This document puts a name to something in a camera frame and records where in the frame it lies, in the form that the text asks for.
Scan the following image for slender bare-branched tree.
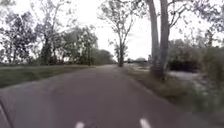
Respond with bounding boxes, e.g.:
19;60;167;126
97;0;148;68

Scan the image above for reddish grey asphalt path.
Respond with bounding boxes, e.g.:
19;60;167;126
0;64;224;128

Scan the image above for row of trees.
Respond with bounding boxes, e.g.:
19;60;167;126
0;0;116;67

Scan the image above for thin pale tree trunk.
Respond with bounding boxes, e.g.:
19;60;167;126
144;0;161;73

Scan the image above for thick pale tree trunk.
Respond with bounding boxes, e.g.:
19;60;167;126
158;0;188;79

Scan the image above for rough grass verge by water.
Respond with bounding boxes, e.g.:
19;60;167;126
121;64;224;118

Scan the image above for dark trees and bushes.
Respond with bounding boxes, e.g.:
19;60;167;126
168;29;224;88

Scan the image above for grass verge with fallen leaves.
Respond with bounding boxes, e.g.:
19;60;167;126
0;64;98;89

